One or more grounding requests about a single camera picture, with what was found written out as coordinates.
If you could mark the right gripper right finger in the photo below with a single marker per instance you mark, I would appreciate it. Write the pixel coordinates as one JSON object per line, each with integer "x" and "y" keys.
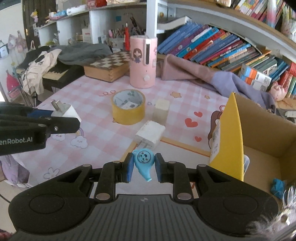
{"x": 176, "y": 174}

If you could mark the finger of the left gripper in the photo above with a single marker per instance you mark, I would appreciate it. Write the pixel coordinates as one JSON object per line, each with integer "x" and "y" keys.
{"x": 59, "y": 125}

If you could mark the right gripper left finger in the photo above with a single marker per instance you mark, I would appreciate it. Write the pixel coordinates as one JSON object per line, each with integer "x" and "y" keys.
{"x": 111, "y": 174}

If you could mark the white adapter plug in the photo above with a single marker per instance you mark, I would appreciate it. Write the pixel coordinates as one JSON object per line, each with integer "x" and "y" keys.
{"x": 64, "y": 110}

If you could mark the white charger plug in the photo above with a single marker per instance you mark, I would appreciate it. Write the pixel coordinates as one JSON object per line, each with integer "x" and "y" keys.
{"x": 150, "y": 134}

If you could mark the cream cube block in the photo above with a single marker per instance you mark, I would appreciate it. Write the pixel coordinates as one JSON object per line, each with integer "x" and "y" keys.
{"x": 161, "y": 110}

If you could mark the yellow tape roll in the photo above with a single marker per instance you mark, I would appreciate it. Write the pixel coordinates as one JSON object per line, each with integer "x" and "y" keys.
{"x": 128, "y": 107}

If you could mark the pink checkered table mat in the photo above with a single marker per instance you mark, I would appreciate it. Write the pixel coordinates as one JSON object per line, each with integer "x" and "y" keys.
{"x": 100, "y": 139}

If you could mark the cream shirt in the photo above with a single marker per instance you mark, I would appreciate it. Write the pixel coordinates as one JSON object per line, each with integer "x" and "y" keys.
{"x": 33, "y": 76}

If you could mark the grey garment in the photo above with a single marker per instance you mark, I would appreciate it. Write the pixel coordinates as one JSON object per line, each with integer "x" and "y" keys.
{"x": 82, "y": 53}

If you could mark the wooden chess box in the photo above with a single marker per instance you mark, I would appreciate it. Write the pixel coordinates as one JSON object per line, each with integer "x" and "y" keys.
{"x": 110, "y": 68}

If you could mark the yellow cardboard box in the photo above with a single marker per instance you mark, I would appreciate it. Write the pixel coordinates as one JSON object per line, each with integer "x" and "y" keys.
{"x": 253, "y": 145}

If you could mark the pink purple cloth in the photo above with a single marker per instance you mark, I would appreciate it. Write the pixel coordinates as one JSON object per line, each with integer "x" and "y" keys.
{"x": 223, "y": 82}

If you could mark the blue toy piece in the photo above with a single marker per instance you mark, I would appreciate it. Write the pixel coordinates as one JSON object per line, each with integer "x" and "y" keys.
{"x": 278, "y": 188}

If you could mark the pink cartoon humidifier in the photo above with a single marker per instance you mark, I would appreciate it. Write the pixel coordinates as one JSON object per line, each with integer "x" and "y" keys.
{"x": 143, "y": 61}

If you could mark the orange white carton box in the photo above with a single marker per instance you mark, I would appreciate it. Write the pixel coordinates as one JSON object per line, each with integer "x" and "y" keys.
{"x": 254, "y": 78}

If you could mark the pink pig figurine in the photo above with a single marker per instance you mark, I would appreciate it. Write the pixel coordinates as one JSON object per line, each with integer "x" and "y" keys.
{"x": 278, "y": 92}

